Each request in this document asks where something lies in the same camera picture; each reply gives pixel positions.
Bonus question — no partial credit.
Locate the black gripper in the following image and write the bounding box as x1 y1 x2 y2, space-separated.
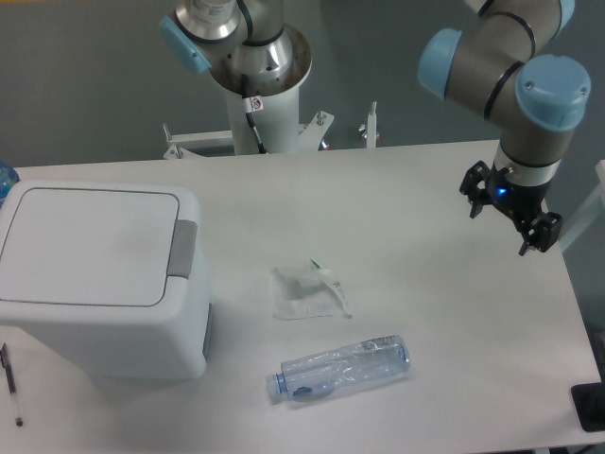
459 161 562 256

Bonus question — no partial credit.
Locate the white push-lid trash can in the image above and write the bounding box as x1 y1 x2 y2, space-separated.
1 180 213 380

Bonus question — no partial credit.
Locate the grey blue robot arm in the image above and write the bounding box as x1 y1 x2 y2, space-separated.
160 1 591 252

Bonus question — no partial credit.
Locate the crushed clear plastic bottle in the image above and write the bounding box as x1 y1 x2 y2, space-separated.
266 335 411 406

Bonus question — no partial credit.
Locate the black device at right edge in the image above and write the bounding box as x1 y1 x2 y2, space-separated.
571 382 604 432

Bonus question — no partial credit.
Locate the crumpled white plastic wrapper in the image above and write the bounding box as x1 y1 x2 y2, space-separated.
269 259 353 321

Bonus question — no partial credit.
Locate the blue bottle at left edge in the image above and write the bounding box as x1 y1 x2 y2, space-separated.
0 161 20 207

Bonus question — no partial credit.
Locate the black clear pen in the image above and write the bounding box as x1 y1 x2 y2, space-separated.
1 343 24 428

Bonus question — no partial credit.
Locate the white frame at right edge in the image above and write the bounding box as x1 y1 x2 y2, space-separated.
559 160 604 253

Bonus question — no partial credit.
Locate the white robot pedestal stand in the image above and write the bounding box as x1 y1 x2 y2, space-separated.
161 17 335 159

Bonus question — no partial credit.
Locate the black cable on pedestal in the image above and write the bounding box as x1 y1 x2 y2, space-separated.
239 73 269 155

